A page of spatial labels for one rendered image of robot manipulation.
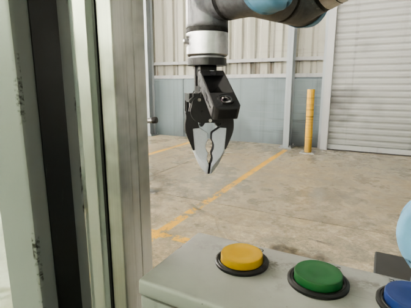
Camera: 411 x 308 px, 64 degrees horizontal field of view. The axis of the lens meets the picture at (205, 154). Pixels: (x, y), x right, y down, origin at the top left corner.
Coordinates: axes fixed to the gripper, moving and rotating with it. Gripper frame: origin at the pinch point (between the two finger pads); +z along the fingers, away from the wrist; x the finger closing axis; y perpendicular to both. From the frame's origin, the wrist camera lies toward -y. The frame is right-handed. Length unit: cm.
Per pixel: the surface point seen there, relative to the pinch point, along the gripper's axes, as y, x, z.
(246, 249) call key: -30.8, 2.9, 0.3
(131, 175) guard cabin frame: -28.1, 13.5, -6.9
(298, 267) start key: -35.0, -0.5, 0.3
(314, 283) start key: -37.3, -0.7, 0.4
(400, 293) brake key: -39.9, -6.4, 0.3
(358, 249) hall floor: 119, -126, 91
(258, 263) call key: -33.1, 2.5, 0.6
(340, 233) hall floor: 142, -129, 91
